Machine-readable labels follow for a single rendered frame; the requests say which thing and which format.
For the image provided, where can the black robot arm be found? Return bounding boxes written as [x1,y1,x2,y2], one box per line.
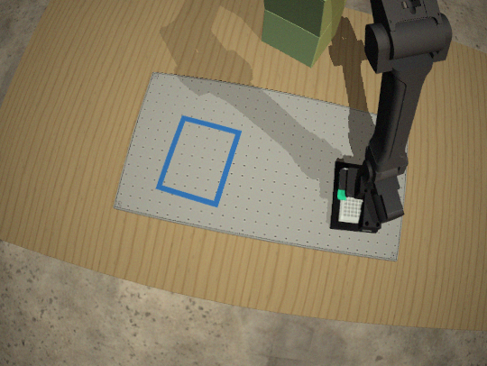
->
[354,0,452,232]

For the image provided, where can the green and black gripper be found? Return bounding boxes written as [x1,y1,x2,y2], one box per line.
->
[337,168,363,200]

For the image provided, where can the blue tape outline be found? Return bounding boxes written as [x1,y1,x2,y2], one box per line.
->
[156,115,242,207]

